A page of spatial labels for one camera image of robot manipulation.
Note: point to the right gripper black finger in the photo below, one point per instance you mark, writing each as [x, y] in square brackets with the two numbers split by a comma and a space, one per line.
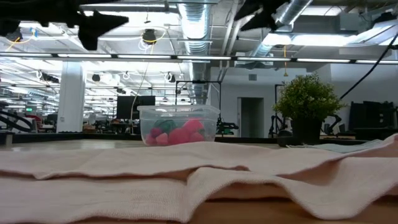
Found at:
[269, 20]
[252, 7]

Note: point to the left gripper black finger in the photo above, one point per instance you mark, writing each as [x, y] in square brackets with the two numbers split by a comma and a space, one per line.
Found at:
[94, 28]

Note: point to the clear plastic tupperware container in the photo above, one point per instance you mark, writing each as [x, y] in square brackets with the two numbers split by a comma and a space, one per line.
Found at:
[178, 113]

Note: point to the dark red toy fruit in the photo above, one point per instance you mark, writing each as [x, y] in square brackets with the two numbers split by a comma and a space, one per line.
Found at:
[156, 131]

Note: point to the small pink toy fruit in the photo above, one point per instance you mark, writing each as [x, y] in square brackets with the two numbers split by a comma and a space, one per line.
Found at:
[150, 140]

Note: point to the pink lumpy toy fruit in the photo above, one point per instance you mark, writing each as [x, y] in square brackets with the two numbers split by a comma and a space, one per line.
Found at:
[192, 125]

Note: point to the pink red toy ball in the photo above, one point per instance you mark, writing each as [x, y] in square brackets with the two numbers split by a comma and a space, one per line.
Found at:
[178, 137]

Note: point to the black background robot arm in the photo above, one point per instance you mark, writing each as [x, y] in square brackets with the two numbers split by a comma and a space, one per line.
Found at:
[334, 119]
[273, 124]

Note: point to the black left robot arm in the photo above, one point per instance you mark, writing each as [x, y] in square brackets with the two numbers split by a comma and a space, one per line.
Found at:
[7, 14]

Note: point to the black hanging ceiling lamp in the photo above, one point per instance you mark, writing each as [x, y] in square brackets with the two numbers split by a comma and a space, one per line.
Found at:
[171, 77]
[95, 77]

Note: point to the long overhead light bar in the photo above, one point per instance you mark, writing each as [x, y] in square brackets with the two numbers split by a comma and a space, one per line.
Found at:
[202, 58]

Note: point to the white square pillar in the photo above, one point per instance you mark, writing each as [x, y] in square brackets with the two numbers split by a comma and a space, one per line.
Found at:
[71, 102]

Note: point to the green potted plant black pot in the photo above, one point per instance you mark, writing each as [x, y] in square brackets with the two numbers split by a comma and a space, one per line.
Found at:
[308, 96]

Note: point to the black computer monitor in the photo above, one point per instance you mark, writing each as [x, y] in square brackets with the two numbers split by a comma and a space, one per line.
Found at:
[127, 107]

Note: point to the dark grey doorway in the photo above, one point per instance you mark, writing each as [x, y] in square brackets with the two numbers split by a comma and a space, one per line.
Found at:
[252, 116]

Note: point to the green exit sign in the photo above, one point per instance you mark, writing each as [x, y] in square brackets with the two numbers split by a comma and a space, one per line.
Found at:
[29, 109]

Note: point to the black green background device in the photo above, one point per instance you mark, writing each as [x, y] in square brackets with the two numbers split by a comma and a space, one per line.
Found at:
[225, 127]

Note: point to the small dark round object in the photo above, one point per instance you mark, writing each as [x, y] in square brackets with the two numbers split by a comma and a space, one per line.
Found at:
[284, 142]

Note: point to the black equipment cabinets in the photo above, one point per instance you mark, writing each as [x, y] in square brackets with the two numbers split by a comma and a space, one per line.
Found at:
[373, 118]

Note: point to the grey blue microfiber cloth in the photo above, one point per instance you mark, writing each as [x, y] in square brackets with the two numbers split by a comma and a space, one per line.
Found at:
[342, 147]

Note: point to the pale pink knit cloth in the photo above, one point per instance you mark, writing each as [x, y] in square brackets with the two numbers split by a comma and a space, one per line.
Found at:
[124, 186]

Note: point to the silver slanted ventilation duct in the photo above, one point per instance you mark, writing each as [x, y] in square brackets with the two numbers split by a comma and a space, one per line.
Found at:
[297, 9]

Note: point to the black ceiling camera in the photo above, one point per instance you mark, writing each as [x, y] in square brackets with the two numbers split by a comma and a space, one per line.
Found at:
[15, 37]
[149, 35]

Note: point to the grey wall vent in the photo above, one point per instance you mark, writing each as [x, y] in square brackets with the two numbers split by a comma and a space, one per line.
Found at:
[252, 77]

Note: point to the silver corrugated ventilation duct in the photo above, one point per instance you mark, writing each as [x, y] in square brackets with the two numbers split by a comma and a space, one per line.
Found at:
[194, 25]

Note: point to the grey metal post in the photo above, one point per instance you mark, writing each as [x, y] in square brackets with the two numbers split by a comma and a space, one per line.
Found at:
[8, 138]

